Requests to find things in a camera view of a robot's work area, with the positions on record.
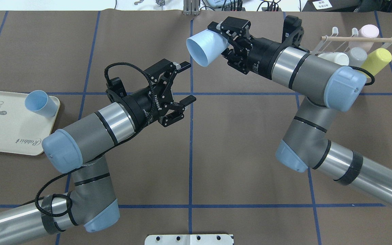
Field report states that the aluminium frame post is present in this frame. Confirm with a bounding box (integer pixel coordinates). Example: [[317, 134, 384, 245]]
[[183, 0, 201, 16]]

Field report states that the white wire cup rack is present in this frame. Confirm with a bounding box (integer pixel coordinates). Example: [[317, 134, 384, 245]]
[[311, 24, 392, 55]]

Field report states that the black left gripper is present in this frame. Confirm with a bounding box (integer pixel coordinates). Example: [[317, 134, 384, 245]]
[[125, 59, 196, 128]]

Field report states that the pale green plastic cup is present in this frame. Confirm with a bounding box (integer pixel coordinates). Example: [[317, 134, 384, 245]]
[[318, 52, 349, 66]]

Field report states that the pink plastic cup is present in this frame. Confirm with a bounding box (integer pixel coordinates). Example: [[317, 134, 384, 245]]
[[348, 24, 380, 52]]

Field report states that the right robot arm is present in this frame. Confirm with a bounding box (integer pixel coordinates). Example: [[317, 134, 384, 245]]
[[208, 15, 392, 207]]

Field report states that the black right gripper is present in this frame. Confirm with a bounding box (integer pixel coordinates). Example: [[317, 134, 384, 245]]
[[207, 16, 281, 80]]

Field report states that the yellow plastic cup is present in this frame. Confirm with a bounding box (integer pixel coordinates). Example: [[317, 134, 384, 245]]
[[361, 48, 392, 76]]

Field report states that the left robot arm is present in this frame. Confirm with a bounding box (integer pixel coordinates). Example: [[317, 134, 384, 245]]
[[0, 59, 196, 245]]

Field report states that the blue plastic cup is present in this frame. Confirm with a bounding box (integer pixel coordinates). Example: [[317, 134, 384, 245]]
[[24, 90, 58, 118], [186, 29, 230, 67]]

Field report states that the white mounting plate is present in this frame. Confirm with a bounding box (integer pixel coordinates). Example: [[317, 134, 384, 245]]
[[144, 234, 234, 245]]

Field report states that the grey plastic cup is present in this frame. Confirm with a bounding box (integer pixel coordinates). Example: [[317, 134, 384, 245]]
[[346, 47, 368, 67]]

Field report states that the cream plastic tray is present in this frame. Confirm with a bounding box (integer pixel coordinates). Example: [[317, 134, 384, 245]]
[[0, 91, 56, 156]]

